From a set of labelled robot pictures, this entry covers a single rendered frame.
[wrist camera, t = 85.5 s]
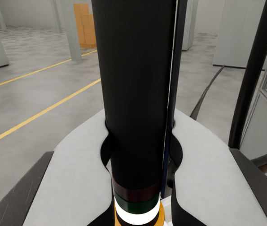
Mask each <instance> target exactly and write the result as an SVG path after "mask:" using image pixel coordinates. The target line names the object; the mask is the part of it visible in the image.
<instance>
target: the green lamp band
mask: <svg viewBox="0 0 267 226"><path fill-rule="evenodd" d="M160 193H161V188H160V190H159V192H158V193H157V194H156V195H155V196H154V197H153V198H152V199H150V200H148V201H146V202H143V203H132V202H128V201H126V200H124V199H122V198H121V197H120V196H119V195H118V194H117V193H116V191H115V189H114V197H115V200H116V202H117V204H118V205H119V206H120V207H121V208H122V209H123V210H125V211H127V212H129V213H134V214H141V213H146V212H148V211H150V210H152V209H153V208H154V207H155V206H156V205H157V203H158V202H159V199H160Z"/></svg>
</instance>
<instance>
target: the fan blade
mask: <svg viewBox="0 0 267 226"><path fill-rule="evenodd" d="M224 67H225V64H224V65H223V66H222V67H221V68H220V70H219V71H218V72H217V73H216V75H215V76H214V77H213V79H212V80H211V82H210V83H209V85H208V86H207V87H206V89H205V90H204V92H203V94H202V95H201V97H200V99H199V101H198V102H197V104H196V106H195V107H194V109H193V111H192V112H191V114H190V116H189V117H190V118H192V119H193V120H195V121H196V119H197V116H198V113H199V110H200V107H201V104H202V102H203V100H204V97H205V95H206V93H207V92H208V90H209V88H210V86H211V84H212V83H213V81H214V80H215V79H216V77H217V76H218V75H219V73H220V72H221V71H222V69H223V68H224ZM171 160H172V159H171V157H169V161H171Z"/></svg>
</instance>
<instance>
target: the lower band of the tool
mask: <svg viewBox="0 0 267 226"><path fill-rule="evenodd" d="M114 209H115V226H121V225H120V223H119V222H118V220H117V216H116V205H115V201H114ZM164 217H165V213H164V208H163V205H162V203H161V201H160V204H159V217H158V220H157V222H156V224H155V225H154V226H163V223H164Z"/></svg>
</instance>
